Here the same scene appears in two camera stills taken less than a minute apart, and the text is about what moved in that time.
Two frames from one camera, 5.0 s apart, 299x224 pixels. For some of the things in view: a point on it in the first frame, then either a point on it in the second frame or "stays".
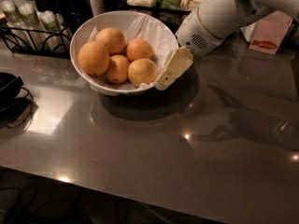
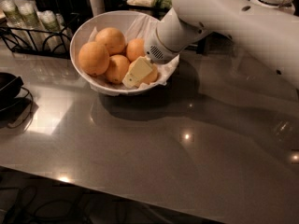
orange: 113,39 stays
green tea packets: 172,1 stays
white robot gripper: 193,32 → 154,50
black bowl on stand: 10,87 stays
